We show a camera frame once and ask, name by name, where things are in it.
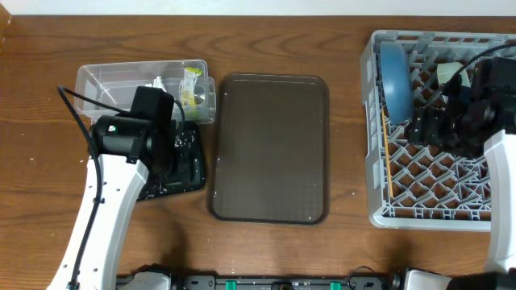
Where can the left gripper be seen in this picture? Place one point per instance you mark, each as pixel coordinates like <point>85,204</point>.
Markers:
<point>174,156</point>

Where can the green bowl with rice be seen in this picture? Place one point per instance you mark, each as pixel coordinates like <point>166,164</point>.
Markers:
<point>445,71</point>

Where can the grey dishwasher rack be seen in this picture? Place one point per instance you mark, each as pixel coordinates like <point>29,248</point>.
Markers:
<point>432,190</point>

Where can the clear plastic bin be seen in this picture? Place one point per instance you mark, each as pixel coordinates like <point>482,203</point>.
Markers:
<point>115,84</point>

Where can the wooden chopstick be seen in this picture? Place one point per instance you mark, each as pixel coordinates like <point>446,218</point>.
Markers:
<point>387,155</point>

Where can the dark blue plate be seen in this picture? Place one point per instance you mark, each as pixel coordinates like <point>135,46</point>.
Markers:
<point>395,80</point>

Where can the yellow snack wrapper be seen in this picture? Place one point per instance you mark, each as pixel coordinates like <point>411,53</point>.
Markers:
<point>189,99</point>

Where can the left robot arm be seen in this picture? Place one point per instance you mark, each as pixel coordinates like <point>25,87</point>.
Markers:
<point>124,151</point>

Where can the white napkin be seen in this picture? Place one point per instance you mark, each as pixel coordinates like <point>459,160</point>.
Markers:
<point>157,83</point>

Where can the black plastic bin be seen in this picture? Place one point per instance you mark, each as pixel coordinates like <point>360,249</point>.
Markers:
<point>188,172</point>

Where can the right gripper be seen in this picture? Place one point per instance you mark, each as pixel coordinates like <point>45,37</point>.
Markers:
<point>425,128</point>

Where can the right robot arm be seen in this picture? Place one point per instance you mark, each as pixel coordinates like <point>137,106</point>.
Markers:
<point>478,120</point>

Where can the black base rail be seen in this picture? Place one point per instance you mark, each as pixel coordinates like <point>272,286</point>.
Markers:
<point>362,278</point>

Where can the brown serving tray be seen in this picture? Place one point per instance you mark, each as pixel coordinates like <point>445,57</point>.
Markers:
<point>272,157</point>

